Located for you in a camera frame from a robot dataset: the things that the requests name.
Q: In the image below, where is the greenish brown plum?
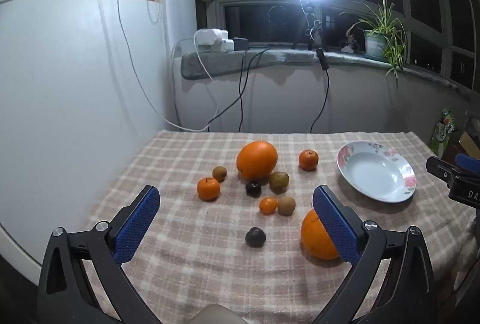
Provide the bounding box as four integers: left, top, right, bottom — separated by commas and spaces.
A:
268, 171, 289, 194

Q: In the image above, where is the small figurine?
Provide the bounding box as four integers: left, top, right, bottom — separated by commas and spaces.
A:
339, 28, 362, 54

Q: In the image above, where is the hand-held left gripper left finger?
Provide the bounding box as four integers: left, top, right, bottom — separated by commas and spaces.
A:
37, 185, 161, 324

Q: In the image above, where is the long white cable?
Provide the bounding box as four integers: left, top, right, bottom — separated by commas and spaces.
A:
116, 0, 220, 132

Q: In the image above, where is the black ring light cable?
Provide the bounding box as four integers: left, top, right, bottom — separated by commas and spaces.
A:
300, 0, 331, 133

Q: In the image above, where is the large orange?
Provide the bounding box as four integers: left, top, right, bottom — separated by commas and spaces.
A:
300, 209, 342, 260
236, 141, 278, 180

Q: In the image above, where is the potted spider plant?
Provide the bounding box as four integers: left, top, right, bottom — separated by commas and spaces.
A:
339, 0, 409, 88

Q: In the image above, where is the plaid tablecloth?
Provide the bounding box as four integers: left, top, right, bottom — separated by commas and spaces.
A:
84, 129, 473, 324

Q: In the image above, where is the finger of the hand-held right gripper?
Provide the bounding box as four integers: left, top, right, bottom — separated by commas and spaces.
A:
455, 153, 480, 173
426, 156, 464, 183

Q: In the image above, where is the black tripod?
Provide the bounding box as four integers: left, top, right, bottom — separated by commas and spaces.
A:
292, 0, 327, 51

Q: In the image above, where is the green packet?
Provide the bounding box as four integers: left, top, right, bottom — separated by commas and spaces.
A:
429, 108, 459, 156

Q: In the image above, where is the white power strip with chargers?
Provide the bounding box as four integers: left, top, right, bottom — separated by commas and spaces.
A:
194, 29, 235, 53

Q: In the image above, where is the white cabinet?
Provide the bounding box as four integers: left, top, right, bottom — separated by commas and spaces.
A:
0, 0, 167, 272

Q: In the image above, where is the white floral plate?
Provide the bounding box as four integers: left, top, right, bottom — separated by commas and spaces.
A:
336, 141, 417, 203

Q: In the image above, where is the small tangerine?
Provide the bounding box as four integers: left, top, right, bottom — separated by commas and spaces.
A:
259, 197, 278, 216

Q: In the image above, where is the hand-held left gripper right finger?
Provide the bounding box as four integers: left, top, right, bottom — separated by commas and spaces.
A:
311, 185, 438, 324

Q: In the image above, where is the grey sill mat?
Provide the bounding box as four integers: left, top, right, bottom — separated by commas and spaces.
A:
181, 47, 471, 100

